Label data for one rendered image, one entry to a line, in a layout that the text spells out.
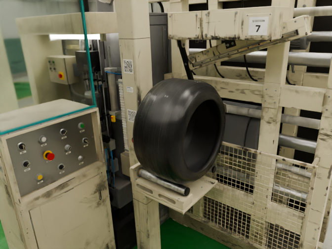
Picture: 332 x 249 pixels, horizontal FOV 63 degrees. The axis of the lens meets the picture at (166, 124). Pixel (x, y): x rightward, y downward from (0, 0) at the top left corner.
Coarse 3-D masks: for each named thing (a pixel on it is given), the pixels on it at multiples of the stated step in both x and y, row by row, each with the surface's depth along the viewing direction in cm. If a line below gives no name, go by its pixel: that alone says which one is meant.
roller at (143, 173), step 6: (138, 174) 161; (144, 174) 157; (150, 174) 155; (150, 180) 156; (156, 180) 152; (162, 180) 150; (168, 186) 147; (174, 186) 144; (180, 186) 143; (180, 192) 142; (186, 192) 141
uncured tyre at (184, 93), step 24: (168, 96) 129; (192, 96) 128; (216, 96) 144; (144, 120) 130; (168, 120) 123; (192, 120) 175; (216, 120) 165; (144, 144) 131; (168, 144) 123; (192, 144) 174; (216, 144) 158; (168, 168) 129; (192, 168) 161
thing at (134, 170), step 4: (136, 164) 161; (132, 168) 157; (136, 168) 159; (140, 168) 162; (144, 168) 165; (132, 172) 158; (136, 172) 160; (132, 176) 159; (136, 176) 161; (140, 176) 163; (132, 180) 160
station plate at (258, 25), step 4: (268, 16) 122; (252, 20) 127; (256, 20) 125; (260, 20) 124; (264, 20) 123; (252, 24) 127; (256, 24) 126; (260, 24) 125; (264, 24) 124; (252, 28) 128; (256, 28) 126; (260, 28) 125; (264, 28) 124; (252, 32) 128; (256, 32) 127; (260, 32) 126; (264, 32) 125
